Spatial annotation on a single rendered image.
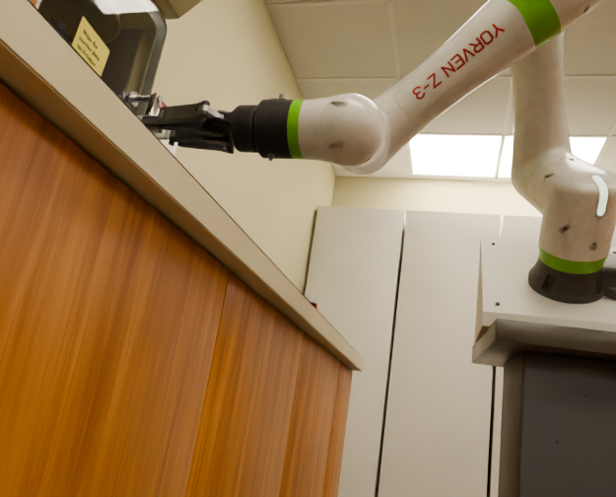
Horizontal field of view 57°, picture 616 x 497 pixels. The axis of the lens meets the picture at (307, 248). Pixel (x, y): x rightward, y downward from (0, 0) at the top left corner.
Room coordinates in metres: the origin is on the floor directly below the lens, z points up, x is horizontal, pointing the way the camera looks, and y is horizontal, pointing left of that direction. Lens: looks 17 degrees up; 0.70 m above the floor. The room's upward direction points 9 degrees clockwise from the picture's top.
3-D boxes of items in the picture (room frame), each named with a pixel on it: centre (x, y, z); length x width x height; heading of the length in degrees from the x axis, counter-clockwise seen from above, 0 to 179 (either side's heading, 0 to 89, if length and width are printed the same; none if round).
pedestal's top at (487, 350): (1.13, -0.54, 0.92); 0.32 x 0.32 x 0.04; 79
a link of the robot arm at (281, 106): (0.81, 0.08, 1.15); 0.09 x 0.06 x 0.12; 164
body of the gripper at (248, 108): (0.83, 0.15, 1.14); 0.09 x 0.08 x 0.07; 74
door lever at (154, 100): (0.88, 0.31, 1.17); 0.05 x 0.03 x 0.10; 74
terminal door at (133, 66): (0.78, 0.37, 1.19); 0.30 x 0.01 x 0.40; 164
